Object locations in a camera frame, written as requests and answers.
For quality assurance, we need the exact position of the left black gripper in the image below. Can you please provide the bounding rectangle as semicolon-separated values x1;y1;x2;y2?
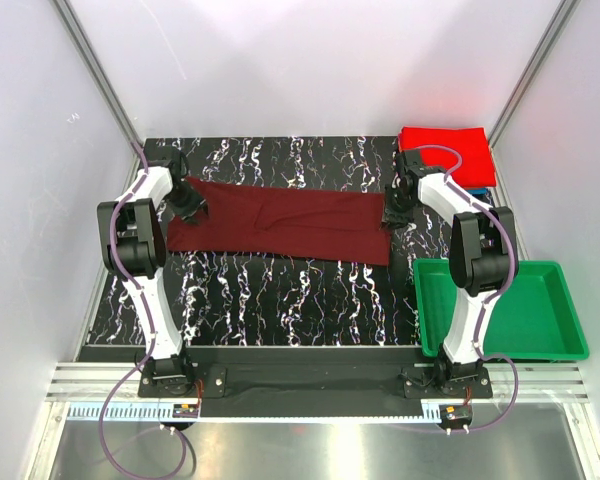
163;181;208;225

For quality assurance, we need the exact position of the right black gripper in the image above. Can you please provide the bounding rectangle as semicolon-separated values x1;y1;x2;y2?
379;184;417;232

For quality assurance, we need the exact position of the dark red t-shirt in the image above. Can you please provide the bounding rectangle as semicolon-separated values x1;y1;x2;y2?
166;177;391;266

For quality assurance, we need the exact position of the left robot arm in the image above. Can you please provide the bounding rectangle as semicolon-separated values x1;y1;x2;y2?
97;146;209;398

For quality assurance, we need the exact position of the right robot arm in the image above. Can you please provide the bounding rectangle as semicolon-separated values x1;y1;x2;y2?
382;145;518;397

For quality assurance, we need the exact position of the folded blue t-shirt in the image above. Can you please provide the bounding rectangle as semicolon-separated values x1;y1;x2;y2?
467;187;489;196

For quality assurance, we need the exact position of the folded bright red t-shirt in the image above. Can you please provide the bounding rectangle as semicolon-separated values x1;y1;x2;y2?
398;126;497;190

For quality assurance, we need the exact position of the green plastic tray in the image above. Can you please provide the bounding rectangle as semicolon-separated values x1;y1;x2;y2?
414;259;590;362

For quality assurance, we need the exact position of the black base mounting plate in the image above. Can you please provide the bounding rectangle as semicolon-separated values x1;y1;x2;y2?
79;344;492;419

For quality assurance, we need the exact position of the left connector box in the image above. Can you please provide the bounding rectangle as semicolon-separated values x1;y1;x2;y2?
172;403;200;419

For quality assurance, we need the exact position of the connector box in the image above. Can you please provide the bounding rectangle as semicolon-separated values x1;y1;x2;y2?
441;404;473;422
172;403;200;419

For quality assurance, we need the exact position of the right connector box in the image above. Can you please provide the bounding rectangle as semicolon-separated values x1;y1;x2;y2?
441;404;473;422

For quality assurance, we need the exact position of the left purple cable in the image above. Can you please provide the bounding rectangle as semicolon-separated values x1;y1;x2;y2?
98;140;197;477

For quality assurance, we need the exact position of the purple cable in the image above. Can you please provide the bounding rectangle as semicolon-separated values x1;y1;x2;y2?
98;140;197;477
414;145;520;434

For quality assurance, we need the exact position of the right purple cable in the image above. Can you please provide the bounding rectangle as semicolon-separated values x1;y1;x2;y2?
414;145;520;434

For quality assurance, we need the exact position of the aluminium front rail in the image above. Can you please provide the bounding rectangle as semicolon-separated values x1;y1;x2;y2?
25;359;600;479

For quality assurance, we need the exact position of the left aluminium frame post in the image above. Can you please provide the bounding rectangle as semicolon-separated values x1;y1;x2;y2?
50;0;141;143

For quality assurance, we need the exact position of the aluminium frame post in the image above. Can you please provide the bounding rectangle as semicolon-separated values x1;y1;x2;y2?
488;0;580;148
50;0;141;143

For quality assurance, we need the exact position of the right aluminium frame post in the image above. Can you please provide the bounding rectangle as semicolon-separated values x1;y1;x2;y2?
488;0;580;148

